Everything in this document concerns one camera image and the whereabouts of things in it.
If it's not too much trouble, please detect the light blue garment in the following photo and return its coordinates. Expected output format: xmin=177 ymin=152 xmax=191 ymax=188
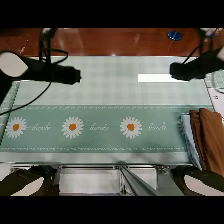
xmin=179 ymin=112 xmax=205 ymax=172

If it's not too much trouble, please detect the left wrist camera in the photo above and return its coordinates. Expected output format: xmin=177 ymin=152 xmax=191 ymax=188
xmin=38 ymin=28 xmax=58 ymax=64

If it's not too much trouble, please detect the silver frame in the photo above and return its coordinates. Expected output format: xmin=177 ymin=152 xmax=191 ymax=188
xmin=0 ymin=161 xmax=224 ymax=197

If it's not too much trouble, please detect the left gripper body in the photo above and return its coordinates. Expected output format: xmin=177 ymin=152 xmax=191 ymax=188
xmin=49 ymin=64 xmax=82 ymax=86

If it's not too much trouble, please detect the brown T-shirt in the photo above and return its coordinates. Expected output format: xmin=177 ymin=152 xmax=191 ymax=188
xmin=188 ymin=107 xmax=224 ymax=178

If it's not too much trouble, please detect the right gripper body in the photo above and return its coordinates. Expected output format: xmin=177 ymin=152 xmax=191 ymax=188
xmin=168 ymin=59 xmax=202 ymax=82

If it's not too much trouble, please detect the blue round disc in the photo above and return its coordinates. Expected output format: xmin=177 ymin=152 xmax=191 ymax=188
xmin=167 ymin=30 xmax=184 ymax=42

